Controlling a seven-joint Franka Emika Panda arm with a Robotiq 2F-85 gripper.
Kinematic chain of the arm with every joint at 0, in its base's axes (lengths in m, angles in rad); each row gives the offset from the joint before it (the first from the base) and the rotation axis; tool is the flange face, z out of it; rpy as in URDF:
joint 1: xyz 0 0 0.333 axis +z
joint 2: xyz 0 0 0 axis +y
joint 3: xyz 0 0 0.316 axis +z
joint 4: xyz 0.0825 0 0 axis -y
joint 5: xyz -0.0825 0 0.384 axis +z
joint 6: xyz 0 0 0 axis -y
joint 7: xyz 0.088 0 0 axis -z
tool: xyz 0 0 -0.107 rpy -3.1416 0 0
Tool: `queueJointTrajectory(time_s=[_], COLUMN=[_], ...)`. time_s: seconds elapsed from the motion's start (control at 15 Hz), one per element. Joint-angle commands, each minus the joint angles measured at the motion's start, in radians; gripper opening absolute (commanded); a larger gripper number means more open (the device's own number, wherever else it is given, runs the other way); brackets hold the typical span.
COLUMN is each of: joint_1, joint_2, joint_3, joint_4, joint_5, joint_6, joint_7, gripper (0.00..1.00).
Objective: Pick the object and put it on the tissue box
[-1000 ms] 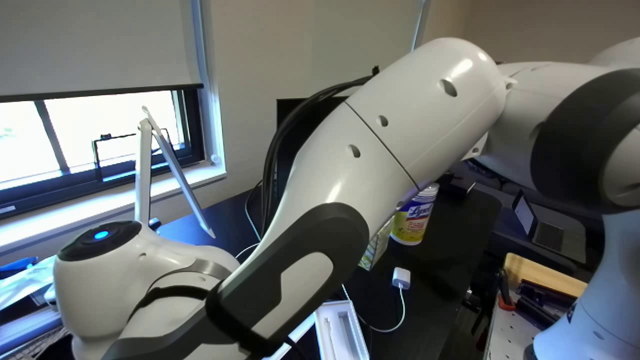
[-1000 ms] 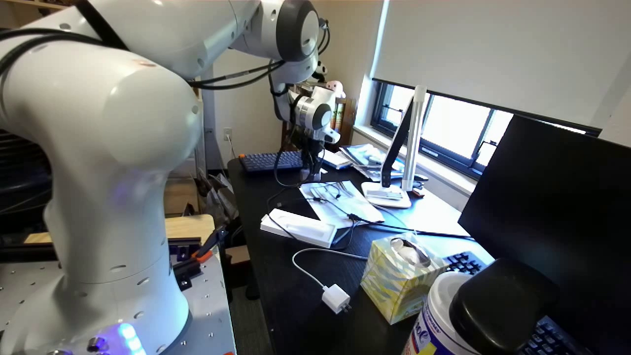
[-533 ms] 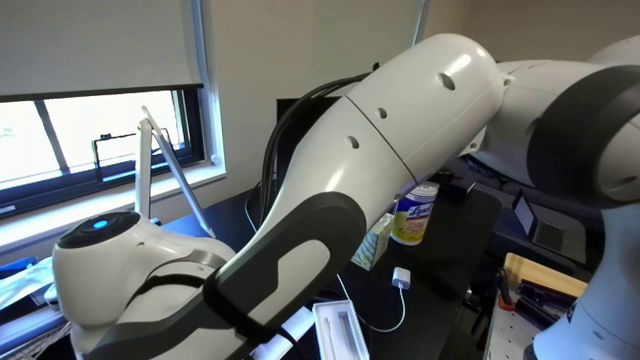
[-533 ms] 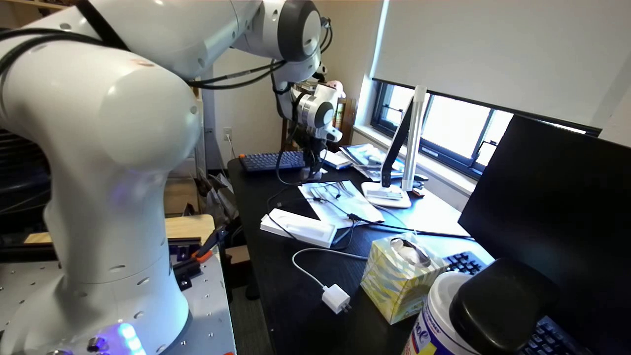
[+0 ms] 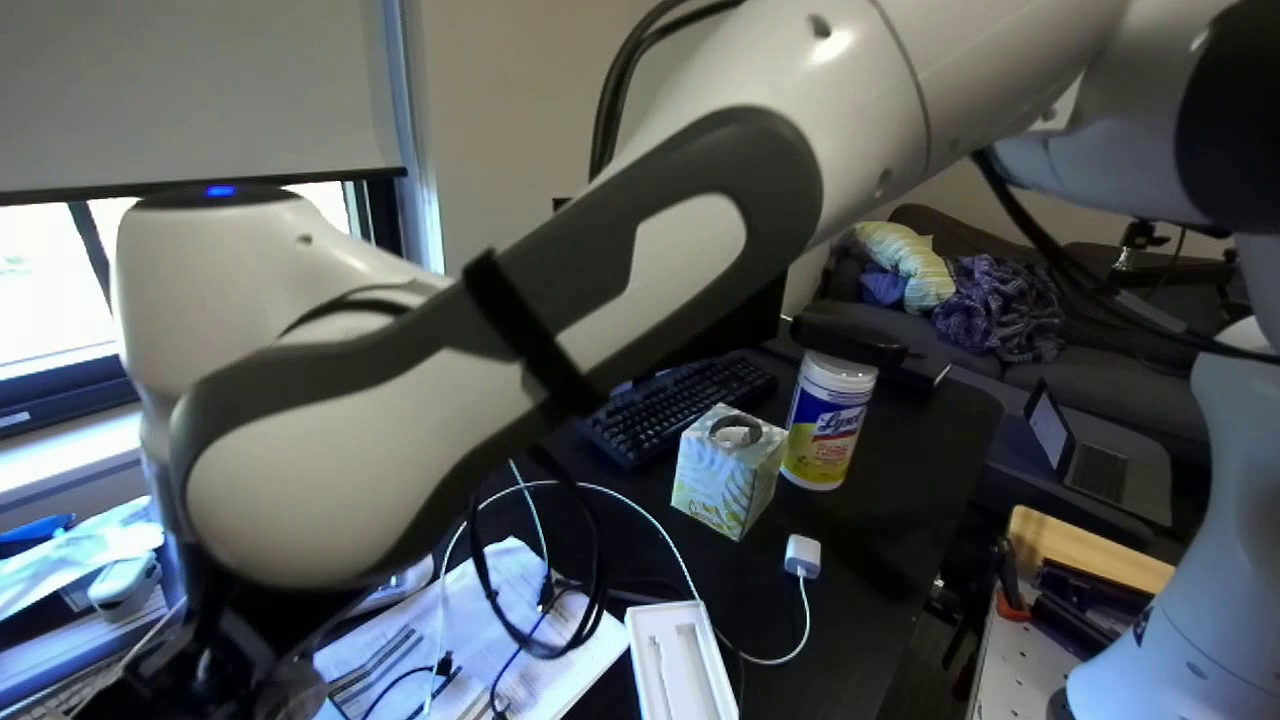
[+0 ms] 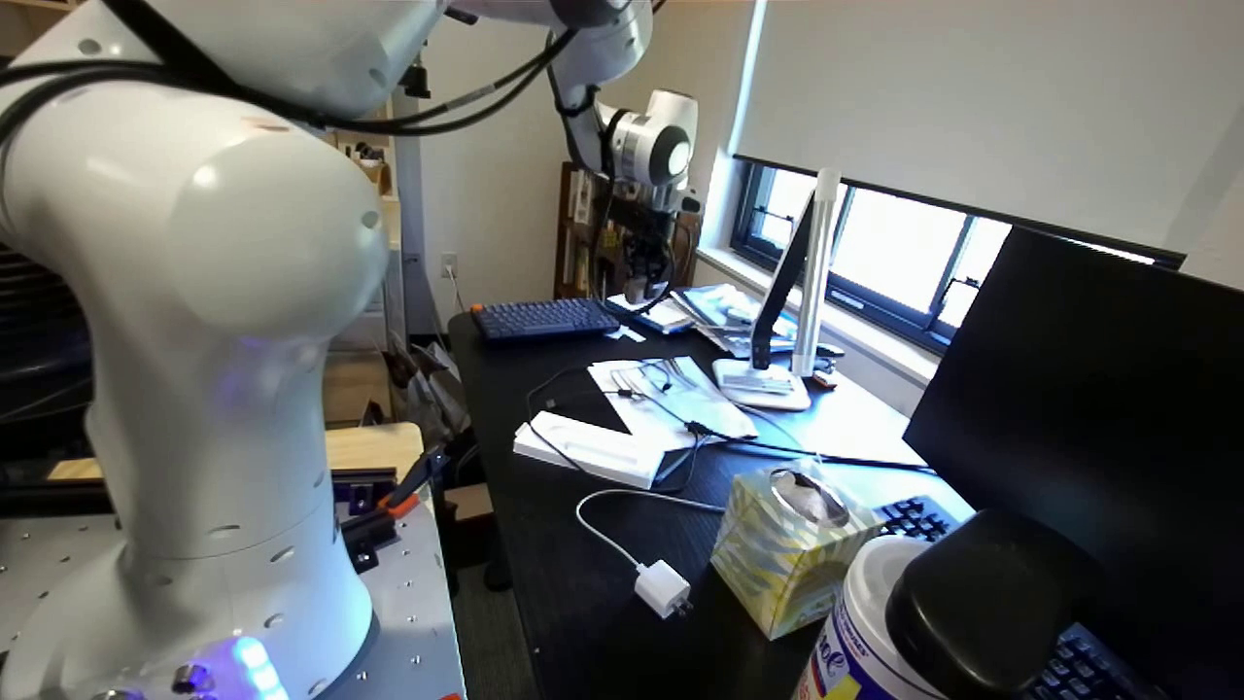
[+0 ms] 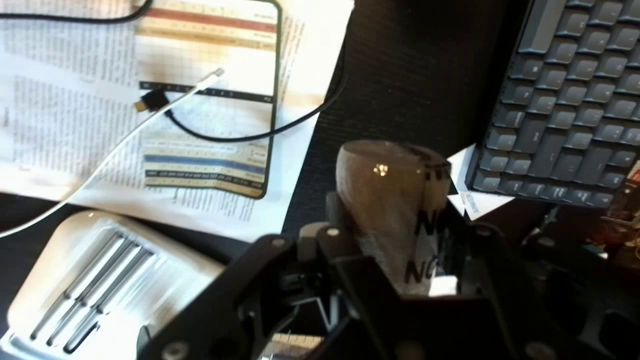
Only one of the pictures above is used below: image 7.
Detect printed paper sheets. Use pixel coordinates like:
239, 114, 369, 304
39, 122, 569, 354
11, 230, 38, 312
0, 0, 356, 244

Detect black-edged chart card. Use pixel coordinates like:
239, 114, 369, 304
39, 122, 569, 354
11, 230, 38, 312
134, 0, 284, 200

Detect grey-brown cylinder with black print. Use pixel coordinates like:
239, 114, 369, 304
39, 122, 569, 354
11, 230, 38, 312
335, 140, 453, 297

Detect dark grey keyboard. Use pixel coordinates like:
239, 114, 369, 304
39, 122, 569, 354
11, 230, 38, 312
465, 0, 640, 209

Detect white toaster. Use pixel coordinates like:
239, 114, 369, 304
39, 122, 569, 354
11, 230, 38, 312
0, 210, 227, 360

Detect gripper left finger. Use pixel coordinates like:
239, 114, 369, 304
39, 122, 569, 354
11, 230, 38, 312
137, 192, 401, 360

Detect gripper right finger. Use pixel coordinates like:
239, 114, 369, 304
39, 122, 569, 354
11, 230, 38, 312
449, 200, 572, 360

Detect white paper note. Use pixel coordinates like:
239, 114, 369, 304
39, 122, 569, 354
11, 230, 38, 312
446, 144, 516, 221

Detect black cable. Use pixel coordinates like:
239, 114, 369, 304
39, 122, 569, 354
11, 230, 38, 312
132, 47, 349, 144
0, 0, 154, 25

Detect white cable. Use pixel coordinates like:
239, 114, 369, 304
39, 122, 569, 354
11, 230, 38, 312
0, 67, 225, 239

